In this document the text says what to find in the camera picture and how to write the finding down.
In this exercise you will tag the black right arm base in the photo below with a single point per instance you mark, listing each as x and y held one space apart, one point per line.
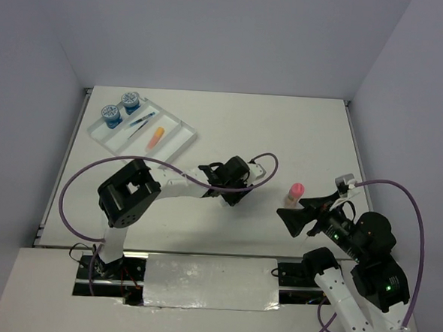
295 285

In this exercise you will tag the silver foil cover plate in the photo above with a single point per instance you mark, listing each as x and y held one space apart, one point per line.
206 282

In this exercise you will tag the blue ink refill pen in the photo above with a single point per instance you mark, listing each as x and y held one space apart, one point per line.
142 119

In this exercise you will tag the blue slime jar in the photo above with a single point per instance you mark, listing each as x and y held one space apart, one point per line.
111 116
130 102

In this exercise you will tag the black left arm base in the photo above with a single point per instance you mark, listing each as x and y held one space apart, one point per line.
122 279

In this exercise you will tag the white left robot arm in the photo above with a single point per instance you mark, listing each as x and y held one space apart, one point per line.
126 196

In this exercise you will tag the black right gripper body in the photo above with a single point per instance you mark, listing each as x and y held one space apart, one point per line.
337 226

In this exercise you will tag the orange highlighter marker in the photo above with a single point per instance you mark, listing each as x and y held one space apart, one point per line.
155 138

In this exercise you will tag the dark blue gel pen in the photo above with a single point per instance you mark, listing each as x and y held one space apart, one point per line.
139 128

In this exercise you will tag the white compartment tray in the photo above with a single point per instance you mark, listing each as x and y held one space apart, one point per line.
178 135

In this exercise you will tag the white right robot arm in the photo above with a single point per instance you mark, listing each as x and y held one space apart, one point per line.
377 277

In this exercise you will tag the pink capped bottle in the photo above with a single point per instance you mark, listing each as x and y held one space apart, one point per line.
293 196

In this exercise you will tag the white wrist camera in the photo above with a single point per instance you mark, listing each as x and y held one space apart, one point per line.
256 171
346 187

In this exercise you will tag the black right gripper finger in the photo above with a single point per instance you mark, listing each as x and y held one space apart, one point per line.
319 203
295 220

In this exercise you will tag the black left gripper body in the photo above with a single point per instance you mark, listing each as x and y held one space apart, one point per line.
241 184

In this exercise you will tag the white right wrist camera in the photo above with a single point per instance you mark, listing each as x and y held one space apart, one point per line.
346 187

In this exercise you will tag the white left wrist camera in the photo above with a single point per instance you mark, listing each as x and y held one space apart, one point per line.
256 171

